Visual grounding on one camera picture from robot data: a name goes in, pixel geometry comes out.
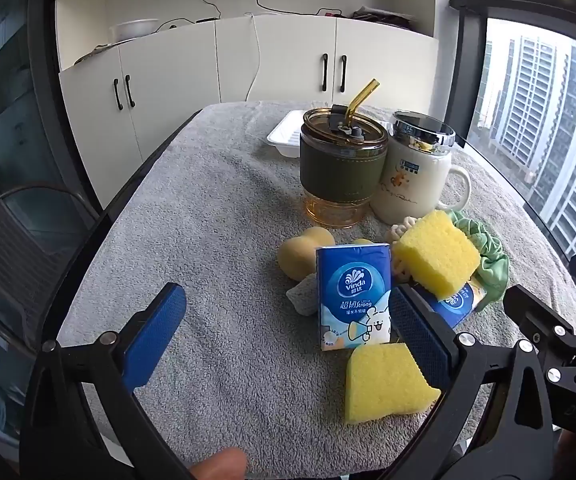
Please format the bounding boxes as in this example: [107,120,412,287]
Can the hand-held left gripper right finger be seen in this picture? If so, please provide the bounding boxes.
[383,284,557,480]

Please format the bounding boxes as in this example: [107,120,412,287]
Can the cream spiral scrunchie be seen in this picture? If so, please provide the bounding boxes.
[389,215,421,283]

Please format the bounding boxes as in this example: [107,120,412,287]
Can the white bowl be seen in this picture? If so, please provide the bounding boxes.
[109,19,161,44]

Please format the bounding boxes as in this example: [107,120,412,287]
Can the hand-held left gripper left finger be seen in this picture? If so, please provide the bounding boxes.
[18,282,199,480]

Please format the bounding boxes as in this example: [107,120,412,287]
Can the black cable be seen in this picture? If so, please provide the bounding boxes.
[155,0,331,31]

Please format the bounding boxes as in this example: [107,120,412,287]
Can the white mug with chrome lid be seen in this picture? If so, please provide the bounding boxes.
[372,110,472,224]

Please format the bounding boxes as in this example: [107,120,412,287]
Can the white plastic tray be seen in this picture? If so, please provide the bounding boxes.
[266,109,319,159]

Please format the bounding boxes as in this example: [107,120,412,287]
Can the black window frame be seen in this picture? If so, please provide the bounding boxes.
[432,0,576,146]

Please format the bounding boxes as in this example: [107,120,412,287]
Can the blue tissue packet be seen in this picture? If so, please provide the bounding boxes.
[316,242,393,352]
[418,280,488,331]

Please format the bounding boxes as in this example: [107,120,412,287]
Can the amber glass cup with straw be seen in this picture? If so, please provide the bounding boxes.
[299,78,389,229]

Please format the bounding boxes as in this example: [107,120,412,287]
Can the dark chair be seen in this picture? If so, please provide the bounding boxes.
[0,185,100,333]

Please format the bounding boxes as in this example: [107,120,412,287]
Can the high-rise buildings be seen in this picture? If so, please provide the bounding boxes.
[472,35,576,271]

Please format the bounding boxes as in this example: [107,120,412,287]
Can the wedge-shaped yellow sponge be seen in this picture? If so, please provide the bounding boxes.
[344,342,441,425]

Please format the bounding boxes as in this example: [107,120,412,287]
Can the white cabinet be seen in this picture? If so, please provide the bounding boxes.
[53,0,443,196]

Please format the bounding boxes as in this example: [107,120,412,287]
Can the white cable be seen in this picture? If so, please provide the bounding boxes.
[244,12,262,104]

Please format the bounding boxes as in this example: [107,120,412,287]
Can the rectangular yellow sponge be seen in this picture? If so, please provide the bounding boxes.
[393,210,482,301]

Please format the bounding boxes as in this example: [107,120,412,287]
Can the person's left hand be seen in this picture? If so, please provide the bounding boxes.
[188,447,247,480]

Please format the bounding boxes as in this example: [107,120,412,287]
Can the grey towel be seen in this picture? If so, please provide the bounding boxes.
[57,101,576,480]

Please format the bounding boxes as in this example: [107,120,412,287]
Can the green scrunchie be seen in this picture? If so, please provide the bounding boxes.
[450,210,511,311]

